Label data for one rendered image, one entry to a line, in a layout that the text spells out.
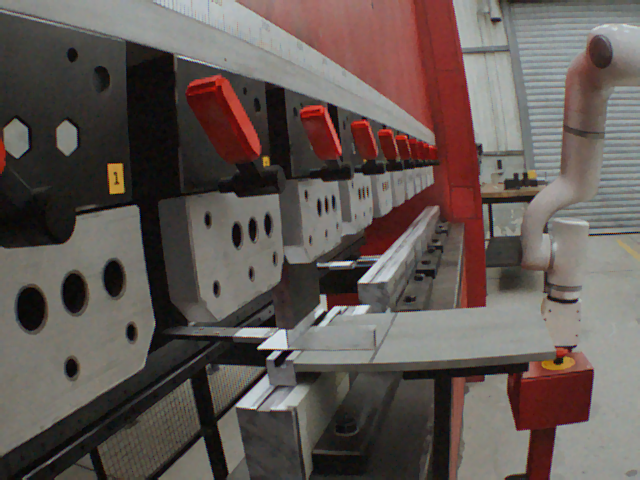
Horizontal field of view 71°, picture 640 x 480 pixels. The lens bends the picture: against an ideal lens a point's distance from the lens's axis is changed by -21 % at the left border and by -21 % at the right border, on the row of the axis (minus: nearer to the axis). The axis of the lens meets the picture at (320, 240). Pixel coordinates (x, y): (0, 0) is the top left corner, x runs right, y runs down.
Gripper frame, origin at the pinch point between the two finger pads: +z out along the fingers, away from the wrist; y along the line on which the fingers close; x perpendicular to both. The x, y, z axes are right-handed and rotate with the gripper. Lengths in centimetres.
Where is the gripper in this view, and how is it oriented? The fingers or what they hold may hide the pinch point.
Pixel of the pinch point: (551, 364)
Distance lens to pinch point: 118.2
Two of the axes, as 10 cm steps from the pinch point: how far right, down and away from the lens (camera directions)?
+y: 9.8, 0.6, -1.8
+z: -0.2, 9.8, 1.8
